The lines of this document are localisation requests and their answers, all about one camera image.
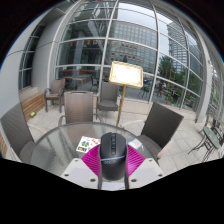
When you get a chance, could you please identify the gold framed menu stand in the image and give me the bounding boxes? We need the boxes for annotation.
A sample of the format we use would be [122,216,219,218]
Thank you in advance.
[108,60,144,128]

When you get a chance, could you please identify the palm tree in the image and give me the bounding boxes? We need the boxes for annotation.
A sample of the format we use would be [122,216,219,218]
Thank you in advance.
[158,54,179,81]

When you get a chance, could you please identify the dark grey wicker chair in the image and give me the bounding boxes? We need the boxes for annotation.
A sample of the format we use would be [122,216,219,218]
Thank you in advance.
[136,101,185,161]
[0,102,38,164]

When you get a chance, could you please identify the brown wicker armchair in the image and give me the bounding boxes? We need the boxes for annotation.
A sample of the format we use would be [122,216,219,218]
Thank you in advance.
[43,78,67,113]

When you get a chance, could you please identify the printed picture menu card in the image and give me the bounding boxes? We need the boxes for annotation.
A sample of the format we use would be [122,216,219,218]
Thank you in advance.
[75,135,102,154]

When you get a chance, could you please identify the wooden slat bench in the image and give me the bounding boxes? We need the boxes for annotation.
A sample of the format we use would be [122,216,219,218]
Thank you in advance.
[0,92,46,158]

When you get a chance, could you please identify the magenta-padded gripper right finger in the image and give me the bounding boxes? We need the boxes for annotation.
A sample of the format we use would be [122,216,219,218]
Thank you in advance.
[125,143,166,190]

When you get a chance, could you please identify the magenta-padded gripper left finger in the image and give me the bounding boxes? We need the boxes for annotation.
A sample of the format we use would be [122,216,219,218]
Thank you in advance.
[59,143,102,190]

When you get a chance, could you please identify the green metal patio table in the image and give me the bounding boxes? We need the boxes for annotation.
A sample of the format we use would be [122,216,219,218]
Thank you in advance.
[188,113,224,163]

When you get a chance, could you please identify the black computer mouse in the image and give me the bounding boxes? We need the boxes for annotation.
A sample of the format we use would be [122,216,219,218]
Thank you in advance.
[98,131,129,182]

